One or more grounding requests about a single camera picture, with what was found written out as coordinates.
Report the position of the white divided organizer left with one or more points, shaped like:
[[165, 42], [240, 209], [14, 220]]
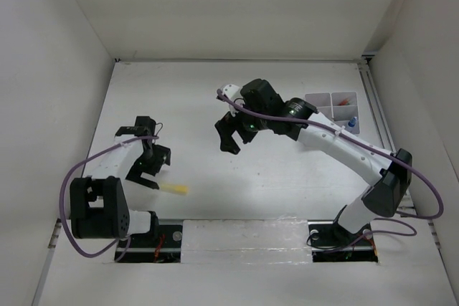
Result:
[[322, 101]]

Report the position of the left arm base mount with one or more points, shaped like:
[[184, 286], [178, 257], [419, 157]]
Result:
[[164, 249]]

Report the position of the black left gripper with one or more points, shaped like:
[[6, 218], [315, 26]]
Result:
[[161, 157]]

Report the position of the yellow highlighter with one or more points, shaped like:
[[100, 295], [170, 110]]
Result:
[[181, 190]]

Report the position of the aluminium rail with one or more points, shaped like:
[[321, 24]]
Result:
[[375, 103]]

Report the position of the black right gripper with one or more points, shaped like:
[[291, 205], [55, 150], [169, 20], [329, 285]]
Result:
[[226, 127]]

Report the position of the white divided organizer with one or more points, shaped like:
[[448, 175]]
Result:
[[322, 101], [342, 114]]

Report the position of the white divided organizer right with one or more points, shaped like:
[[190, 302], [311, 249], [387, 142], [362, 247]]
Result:
[[342, 114]]

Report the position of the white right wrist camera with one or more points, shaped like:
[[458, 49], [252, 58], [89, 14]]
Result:
[[230, 91]]

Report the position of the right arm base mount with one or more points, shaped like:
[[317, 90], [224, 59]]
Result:
[[330, 241]]

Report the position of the blue capped glue bottle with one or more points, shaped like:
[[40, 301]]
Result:
[[352, 124]]

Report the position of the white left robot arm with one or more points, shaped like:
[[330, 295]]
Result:
[[98, 206]]

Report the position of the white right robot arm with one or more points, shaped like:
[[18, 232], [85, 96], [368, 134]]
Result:
[[385, 173]]

